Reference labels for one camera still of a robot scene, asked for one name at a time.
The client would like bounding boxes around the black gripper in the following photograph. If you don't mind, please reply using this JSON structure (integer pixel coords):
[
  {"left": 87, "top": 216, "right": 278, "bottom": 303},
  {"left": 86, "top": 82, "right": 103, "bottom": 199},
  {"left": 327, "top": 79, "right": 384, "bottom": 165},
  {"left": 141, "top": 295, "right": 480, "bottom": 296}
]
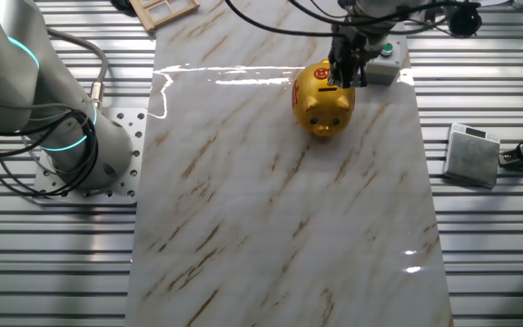
[{"left": 328, "top": 29, "right": 370, "bottom": 88}]

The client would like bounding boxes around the golden piggy bank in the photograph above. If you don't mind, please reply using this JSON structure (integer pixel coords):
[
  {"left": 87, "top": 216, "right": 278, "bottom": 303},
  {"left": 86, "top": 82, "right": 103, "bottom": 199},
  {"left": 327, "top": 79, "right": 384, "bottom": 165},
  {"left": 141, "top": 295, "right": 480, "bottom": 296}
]
[{"left": 291, "top": 57, "right": 357, "bottom": 139}]

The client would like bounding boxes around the grey green push button box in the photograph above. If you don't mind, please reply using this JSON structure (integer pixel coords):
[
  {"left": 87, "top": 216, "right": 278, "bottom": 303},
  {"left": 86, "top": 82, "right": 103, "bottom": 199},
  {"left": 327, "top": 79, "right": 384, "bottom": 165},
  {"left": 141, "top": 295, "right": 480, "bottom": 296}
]
[{"left": 363, "top": 35, "right": 402, "bottom": 86}]

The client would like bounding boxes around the silver digital scale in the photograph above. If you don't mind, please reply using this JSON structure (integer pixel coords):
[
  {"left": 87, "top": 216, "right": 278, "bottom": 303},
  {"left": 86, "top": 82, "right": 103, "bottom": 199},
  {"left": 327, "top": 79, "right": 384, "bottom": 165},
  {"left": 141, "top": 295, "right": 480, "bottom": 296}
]
[{"left": 441, "top": 122, "right": 502, "bottom": 190}]

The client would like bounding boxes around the white marble pattern board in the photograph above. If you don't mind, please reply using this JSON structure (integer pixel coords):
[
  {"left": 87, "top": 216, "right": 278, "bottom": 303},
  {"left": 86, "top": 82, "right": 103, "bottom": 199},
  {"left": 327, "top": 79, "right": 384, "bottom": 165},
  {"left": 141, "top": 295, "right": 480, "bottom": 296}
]
[{"left": 123, "top": 0, "right": 454, "bottom": 327}]

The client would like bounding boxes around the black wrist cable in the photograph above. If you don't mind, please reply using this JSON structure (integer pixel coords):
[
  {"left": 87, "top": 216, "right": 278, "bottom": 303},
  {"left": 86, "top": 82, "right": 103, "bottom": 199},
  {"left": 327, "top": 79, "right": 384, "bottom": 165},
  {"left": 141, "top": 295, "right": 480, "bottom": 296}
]
[{"left": 223, "top": 0, "right": 480, "bottom": 38}]

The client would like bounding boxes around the wooden window frame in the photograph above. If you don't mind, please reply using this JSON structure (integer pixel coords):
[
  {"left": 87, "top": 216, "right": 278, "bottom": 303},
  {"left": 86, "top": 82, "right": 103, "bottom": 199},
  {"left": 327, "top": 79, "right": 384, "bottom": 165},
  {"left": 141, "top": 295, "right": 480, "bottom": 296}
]
[{"left": 128, "top": 0, "right": 201, "bottom": 33}]

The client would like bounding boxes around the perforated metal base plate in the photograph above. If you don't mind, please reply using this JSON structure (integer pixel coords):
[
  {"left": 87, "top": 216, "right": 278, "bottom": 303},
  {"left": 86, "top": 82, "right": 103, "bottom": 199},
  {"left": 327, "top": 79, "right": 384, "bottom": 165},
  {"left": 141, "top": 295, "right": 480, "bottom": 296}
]
[{"left": 33, "top": 107, "right": 148, "bottom": 205}]

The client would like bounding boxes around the grey cable with metal connector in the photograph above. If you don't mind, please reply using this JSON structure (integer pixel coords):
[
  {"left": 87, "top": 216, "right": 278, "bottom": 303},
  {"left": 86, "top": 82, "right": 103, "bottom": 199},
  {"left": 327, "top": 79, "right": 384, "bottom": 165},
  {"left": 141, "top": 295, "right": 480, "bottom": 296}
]
[{"left": 45, "top": 26, "right": 110, "bottom": 113}]

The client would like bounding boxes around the black base cable bundle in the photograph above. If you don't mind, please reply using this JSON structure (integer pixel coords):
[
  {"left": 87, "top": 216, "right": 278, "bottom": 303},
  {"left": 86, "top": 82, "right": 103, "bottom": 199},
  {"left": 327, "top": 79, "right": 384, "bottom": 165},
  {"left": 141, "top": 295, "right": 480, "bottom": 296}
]
[{"left": 0, "top": 108, "right": 100, "bottom": 201}]

